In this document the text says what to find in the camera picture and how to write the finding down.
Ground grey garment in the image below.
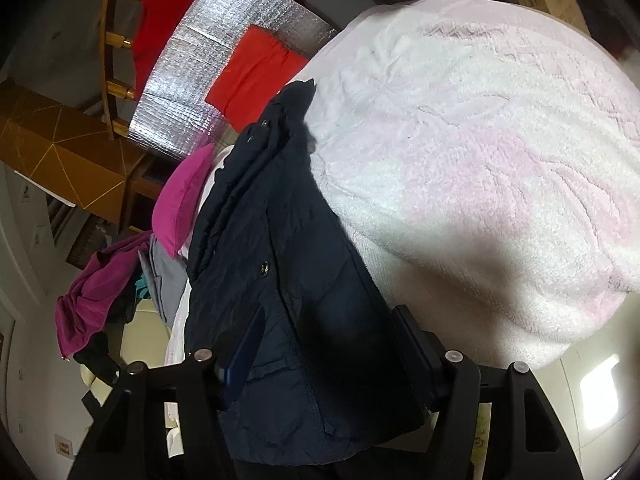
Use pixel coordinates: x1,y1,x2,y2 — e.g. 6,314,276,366
137,234,194,327

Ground white and pink fleece blanket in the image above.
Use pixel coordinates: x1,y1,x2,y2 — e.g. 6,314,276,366
162,0,640,461

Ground person's legs in black pants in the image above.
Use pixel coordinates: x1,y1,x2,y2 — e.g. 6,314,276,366
235,452,353,480

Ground magenta garment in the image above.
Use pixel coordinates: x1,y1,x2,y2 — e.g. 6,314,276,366
54,231,155,362

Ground navy blue zip jacket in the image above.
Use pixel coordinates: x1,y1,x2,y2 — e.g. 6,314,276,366
184,78,442,467

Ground black garment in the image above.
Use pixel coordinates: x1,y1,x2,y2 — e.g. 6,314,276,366
73,299,137,392

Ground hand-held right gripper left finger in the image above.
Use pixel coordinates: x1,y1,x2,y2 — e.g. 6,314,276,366
66,306,267,480

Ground silver foil insulation board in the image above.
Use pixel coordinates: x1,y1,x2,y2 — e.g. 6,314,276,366
128,0,342,162

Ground red cloth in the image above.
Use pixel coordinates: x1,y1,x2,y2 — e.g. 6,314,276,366
130,0,217,92

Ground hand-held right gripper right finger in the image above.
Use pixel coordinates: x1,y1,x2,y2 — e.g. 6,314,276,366
391,304,584,480

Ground orange wooden pillar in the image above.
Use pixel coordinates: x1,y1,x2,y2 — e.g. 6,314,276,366
0,84,152,212

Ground magenta pillow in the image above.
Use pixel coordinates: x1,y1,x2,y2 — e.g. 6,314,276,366
151,143,217,261

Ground cream leather sofa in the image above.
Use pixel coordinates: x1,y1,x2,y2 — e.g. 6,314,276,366
79,298,175,413

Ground red pillow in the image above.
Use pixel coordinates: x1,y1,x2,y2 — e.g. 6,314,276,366
204,24,312,134

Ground wooden stair railing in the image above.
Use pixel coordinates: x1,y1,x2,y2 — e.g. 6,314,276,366
99,0,152,142

